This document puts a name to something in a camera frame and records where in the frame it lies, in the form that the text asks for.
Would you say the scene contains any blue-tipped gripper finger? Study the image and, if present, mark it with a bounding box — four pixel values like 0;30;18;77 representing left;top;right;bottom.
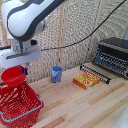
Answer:
22;63;30;76

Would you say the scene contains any black cable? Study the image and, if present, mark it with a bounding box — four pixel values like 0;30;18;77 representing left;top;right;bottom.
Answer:
41;0;128;52

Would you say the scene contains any yellow red food box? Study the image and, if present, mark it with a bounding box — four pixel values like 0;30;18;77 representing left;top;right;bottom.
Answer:
72;71;102;91

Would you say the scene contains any beige woven screen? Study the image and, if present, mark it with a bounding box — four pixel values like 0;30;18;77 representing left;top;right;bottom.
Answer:
0;0;128;84

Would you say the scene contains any blue cup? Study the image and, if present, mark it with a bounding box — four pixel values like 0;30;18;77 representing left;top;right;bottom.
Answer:
51;65;64;83

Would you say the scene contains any red bowl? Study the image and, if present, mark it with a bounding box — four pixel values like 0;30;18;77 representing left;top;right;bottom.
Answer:
0;65;27;88

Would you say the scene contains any black oven rack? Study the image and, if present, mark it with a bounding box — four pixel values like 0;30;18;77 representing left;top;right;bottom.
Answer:
79;63;112;85

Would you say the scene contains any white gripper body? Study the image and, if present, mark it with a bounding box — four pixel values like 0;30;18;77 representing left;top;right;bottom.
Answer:
0;39;43;70

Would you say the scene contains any black toaster oven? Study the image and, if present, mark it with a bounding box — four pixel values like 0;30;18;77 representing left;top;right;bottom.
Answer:
92;37;128;79

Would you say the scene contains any red shopping basket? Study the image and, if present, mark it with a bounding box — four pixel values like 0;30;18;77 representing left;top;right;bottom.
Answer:
0;81;45;128

